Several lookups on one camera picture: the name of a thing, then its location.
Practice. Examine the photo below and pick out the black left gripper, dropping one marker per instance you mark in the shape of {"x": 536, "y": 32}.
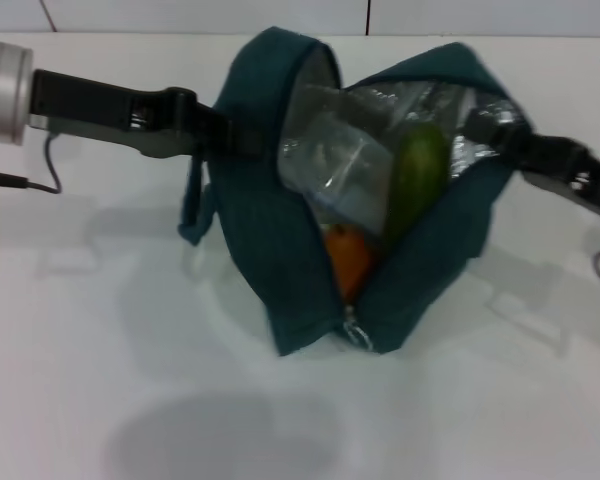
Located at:
{"x": 80, "y": 107}

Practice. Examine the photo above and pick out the yellow orange pear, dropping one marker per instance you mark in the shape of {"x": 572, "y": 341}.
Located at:
{"x": 350, "y": 260}

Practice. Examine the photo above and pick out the clear container with blue lid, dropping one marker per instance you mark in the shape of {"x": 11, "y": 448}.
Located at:
{"x": 340, "y": 165}

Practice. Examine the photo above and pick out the dark teal insulated lunch bag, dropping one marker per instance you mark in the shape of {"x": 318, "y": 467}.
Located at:
{"x": 260, "y": 225}

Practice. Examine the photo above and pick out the green cucumber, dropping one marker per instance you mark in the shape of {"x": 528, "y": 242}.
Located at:
{"x": 415, "y": 170}

